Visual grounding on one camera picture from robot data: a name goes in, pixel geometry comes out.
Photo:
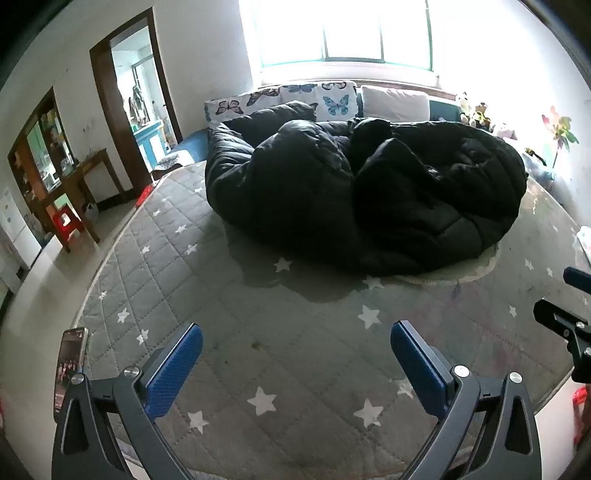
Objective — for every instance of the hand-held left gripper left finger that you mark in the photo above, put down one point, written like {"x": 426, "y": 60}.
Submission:
{"x": 173, "y": 374}

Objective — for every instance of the colourful pinwheel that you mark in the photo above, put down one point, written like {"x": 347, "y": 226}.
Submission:
{"x": 559, "y": 129}

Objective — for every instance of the smartphone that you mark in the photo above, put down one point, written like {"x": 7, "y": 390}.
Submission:
{"x": 71, "y": 369}

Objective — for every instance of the small red object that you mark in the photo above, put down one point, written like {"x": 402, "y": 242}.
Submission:
{"x": 145, "y": 194}

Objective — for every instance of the white plastic bag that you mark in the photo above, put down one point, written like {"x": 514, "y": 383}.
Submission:
{"x": 584, "y": 242}

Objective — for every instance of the brown door frame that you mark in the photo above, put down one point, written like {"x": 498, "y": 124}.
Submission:
{"x": 104, "y": 106}

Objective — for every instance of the butterfly print pillow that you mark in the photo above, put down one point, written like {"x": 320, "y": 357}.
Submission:
{"x": 334, "y": 101}
{"x": 231, "y": 108}

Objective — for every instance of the plain white pillow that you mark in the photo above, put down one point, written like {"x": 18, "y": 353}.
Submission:
{"x": 395, "y": 102}

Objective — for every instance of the black puffer coat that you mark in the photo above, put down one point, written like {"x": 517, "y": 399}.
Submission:
{"x": 300, "y": 194}

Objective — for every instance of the cartoon print pillow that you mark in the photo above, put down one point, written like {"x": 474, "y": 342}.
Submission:
{"x": 540, "y": 168}

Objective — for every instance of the green framed window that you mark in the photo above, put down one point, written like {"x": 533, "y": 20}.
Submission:
{"x": 351, "y": 32}

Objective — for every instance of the wooden table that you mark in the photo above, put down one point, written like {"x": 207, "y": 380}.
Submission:
{"x": 92, "y": 161}

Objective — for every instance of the blue cabinet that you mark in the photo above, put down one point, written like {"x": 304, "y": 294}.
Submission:
{"x": 150, "y": 143}

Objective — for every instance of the wooden glass cabinet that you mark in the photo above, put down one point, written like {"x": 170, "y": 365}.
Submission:
{"x": 32, "y": 157}

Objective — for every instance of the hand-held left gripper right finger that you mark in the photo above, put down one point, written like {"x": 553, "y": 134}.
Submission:
{"x": 418, "y": 369}

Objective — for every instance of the red plastic stool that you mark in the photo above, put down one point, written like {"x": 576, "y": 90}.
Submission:
{"x": 67, "y": 221}

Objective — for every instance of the white refrigerator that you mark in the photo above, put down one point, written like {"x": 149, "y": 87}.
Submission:
{"x": 16, "y": 235}

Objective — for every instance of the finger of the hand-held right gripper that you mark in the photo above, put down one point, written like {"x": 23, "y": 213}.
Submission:
{"x": 577, "y": 277}
{"x": 561, "y": 323}

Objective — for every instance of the white patterned cloth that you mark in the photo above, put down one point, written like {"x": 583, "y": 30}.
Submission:
{"x": 173, "y": 161}

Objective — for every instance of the pink plush toy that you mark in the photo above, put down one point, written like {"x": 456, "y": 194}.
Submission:
{"x": 504, "y": 130}

